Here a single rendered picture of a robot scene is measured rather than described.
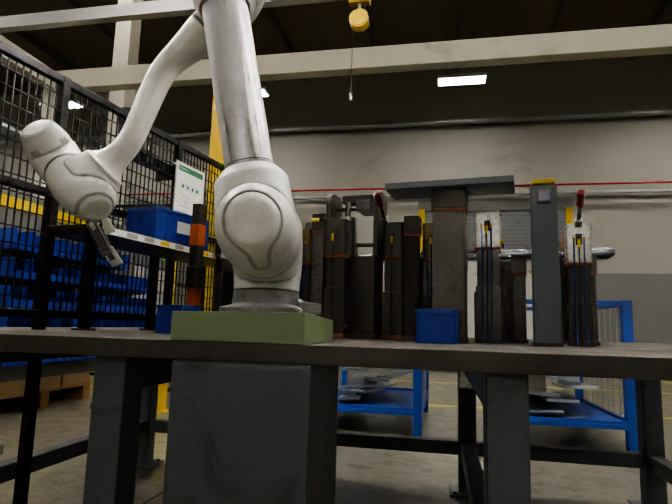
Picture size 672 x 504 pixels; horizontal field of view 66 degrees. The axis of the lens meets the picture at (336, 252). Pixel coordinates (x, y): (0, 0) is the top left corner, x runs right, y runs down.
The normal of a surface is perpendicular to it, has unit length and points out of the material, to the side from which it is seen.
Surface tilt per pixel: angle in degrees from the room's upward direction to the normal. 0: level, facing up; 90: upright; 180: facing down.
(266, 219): 94
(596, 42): 90
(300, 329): 90
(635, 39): 90
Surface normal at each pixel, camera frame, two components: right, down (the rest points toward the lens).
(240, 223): 0.06, -0.08
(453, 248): -0.33, -0.14
